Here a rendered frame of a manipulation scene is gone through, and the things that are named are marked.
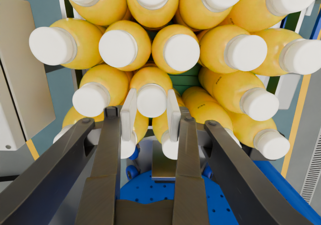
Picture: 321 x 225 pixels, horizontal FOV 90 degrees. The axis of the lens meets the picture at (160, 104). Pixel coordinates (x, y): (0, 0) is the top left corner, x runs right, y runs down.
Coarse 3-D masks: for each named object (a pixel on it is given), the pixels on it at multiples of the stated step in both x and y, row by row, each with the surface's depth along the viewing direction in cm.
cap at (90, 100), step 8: (80, 88) 19; (88, 88) 19; (96, 88) 20; (80, 96) 19; (88, 96) 19; (96, 96) 19; (104, 96) 20; (80, 104) 20; (88, 104) 20; (96, 104) 20; (104, 104) 20; (80, 112) 20; (88, 112) 20; (96, 112) 20
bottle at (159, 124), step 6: (174, 90) 37; (180, 96) 36; (180, 102) 31; (162, 114) 26; (156, 120) 27; (162, 120) 25; (156, 126) 26; (162, 126) 25; (156, 132) 26; (162, 132) 25; (168, 132) 24; (156, 138) 27; (162, 138) 24
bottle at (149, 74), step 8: (144, 64) 30; (152, 64) 28; (136, 72) 26; (144, 72) 23; (152, 72) 23; (160, 72) 24; (136, 80) 23; (144, 80) 22; (152, 80) 22; (160, 80) 22; (168, 80) 24; (136, 88) 22; (160, 88) 21; (168, 88) 23
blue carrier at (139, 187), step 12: (132, 180) 38; (144, 180) 39; (204, 180) 39; (120, 192) 35; (132, 192) 35; (144, 192) 36; (156, 192) 36; (168, 192) 36; (216, 192) 36; (216, 204) 34; (228, 204) 34; (216, 216) 31; (228, 216) 31
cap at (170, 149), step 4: (164, 136) 24; (168, 136) 22; (164, 140) 22; (168, 140) 22; (164, 144) 22; (168, 144) 22; (172, 144) 22; (176, 144) 22; (164, 148) 22; (168, 148) 22; (172, 148) 22; (176, 148) 22; (164, 152) 23; (168, 152) 23; (172, 152) 23; (176, 152) 23; (168, 156) 23; (172, 156) 23; (176, 156) 23
